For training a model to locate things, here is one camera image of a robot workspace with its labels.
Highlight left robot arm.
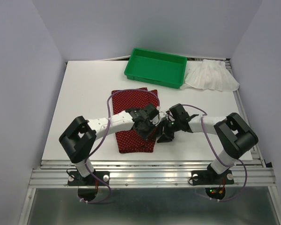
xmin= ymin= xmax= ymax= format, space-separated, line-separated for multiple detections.
xmin=59 ymin=104 xmax=166 ymax=185

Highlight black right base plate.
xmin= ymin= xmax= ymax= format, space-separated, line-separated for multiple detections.
xmin=188 ymin=170 xmax=234 ymax=186

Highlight red polka dot skirt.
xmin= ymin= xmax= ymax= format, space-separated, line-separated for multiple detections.
xmin=111 ymin=87 xmax=159 ymax=154

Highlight white skirt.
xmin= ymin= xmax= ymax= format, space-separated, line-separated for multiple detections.
xmin=180 ymin=59 xmax=239 ymax=92

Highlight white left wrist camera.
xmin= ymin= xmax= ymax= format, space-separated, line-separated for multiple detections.
xmin=151 ymin=106 xmax=167 ymax=127

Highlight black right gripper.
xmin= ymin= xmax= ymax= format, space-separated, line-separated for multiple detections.
xmin=150 ymin=118 xmax=181 ymax=143

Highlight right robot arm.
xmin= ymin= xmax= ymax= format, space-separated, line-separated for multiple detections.
xmin=155 ymin=104 xmax=259 ymax=183

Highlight green plastic bin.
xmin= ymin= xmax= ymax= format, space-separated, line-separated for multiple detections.
xmin=124 ymin=48 xmax=187 ymax=89

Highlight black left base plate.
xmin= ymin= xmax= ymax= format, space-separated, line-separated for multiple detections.
xmin=66 ymin=170 xmax=110 ymax=187

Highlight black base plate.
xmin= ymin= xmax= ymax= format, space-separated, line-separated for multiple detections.
xmin=66 ymin=170 xmax=110 ymax=187
xmin=188 ymin=170 xmax=234 ymax=186

